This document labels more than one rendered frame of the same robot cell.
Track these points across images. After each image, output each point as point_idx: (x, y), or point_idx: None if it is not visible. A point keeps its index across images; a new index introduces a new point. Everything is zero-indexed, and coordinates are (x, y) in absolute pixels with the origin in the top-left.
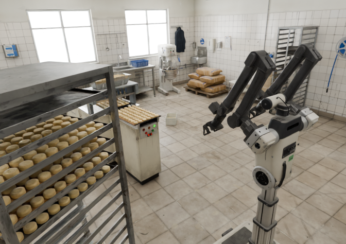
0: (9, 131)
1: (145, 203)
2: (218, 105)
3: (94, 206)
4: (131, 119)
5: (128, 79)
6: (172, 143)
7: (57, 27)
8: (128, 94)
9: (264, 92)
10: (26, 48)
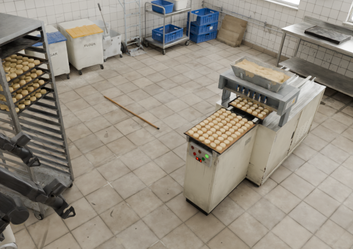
0: None
1: (155, 208)
2: (16, 137)
3: (149, 167)
4: (197, 127)
5: (278, 89)
6: (302, 225)
7: None
8: (268, 107)
9: (39, 184)
10: None
